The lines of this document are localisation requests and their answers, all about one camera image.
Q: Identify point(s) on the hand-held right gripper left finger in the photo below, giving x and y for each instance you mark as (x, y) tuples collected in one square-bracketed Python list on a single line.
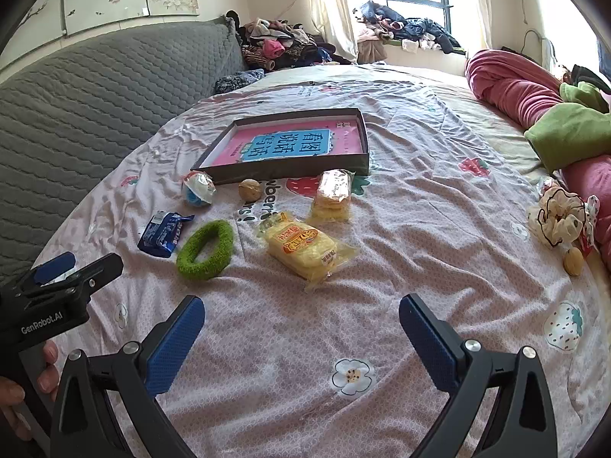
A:
[(174, 343)]

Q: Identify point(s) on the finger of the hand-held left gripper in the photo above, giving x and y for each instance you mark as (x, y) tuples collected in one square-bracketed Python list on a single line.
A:
[(102, 267), (55, 267)]

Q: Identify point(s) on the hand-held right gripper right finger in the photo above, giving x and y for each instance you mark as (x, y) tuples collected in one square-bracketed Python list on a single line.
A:
[(429, 343)]

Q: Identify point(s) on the blue snack packet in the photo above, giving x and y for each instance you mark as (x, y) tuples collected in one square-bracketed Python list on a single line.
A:
[(162, 236)]

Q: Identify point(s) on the egg-shaped toy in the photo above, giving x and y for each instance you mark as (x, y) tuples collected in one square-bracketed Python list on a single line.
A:
[(196, 190)]

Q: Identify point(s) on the yellow bread packet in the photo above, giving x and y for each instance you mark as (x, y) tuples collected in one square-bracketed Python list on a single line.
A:
[(298, 245)]

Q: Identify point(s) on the clear rice cracker packet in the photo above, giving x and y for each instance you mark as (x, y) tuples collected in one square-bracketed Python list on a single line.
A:
[(332, 191)]

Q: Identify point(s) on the shallow dark box pink inside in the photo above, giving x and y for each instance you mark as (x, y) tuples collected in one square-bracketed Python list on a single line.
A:
[(286, 148)]

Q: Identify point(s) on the person's left hand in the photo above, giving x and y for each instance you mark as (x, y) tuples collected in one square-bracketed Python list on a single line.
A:
[(12, 393)]

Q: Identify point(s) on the pink strawberry print bedsheet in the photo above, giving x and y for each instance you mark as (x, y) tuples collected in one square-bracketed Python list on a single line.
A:
[(405, 248)]

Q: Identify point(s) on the grey quilted headboard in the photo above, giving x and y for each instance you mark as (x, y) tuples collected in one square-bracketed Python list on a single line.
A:
[(95, 105)]

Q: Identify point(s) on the plush toy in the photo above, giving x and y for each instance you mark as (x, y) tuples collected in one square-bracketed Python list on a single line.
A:
[(549, 214)]

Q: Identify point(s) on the small red white wrapped item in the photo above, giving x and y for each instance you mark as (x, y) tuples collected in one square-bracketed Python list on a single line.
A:
[(548, 185)]

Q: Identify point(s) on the white red-dotted cloth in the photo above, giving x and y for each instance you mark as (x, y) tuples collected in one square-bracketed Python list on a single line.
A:
[(591, 214)]

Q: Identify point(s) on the dark floral pillow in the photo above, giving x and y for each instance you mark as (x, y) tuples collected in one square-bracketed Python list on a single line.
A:
[(238, 81)]

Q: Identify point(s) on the green blanket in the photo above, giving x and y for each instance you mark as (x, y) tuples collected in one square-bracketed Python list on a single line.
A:
[(563, 133)]

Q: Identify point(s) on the pink blanket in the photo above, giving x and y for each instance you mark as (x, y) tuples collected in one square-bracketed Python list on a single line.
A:
[(506, 88)]

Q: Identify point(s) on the pile of mixed clothes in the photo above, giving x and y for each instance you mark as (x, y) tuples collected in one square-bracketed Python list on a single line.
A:
[(286, 50)]

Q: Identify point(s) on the brown cloth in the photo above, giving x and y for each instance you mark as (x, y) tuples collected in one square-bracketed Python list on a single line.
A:
[(372, 52)]

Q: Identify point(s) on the black cloth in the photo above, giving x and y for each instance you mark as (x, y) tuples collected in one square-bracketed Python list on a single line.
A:
[(589, 76)]

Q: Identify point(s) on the dark clothes on windowsill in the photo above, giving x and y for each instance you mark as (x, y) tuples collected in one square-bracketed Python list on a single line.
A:
[(410, 28)]

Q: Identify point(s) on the cream curtain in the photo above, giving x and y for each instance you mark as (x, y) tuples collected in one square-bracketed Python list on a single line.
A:
[(472, 0), (329, 4)]

